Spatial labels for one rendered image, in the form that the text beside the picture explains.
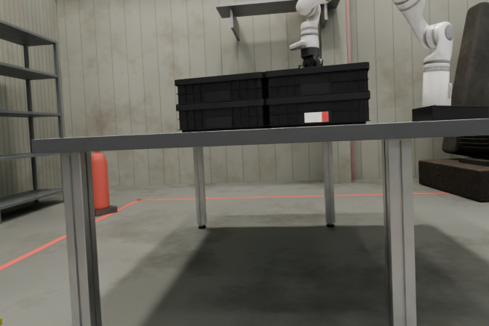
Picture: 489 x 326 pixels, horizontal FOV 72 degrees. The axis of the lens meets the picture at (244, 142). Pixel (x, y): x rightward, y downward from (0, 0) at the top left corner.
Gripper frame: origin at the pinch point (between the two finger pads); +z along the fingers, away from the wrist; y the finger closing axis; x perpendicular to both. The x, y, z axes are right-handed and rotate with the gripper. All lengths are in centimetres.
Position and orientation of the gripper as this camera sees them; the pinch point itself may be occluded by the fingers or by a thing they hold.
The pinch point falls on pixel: (311, 83)
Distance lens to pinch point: 143.6
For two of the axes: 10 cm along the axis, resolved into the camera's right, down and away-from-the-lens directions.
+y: -4.4, -0.1, 9.0
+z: 0.4, 10.0, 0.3
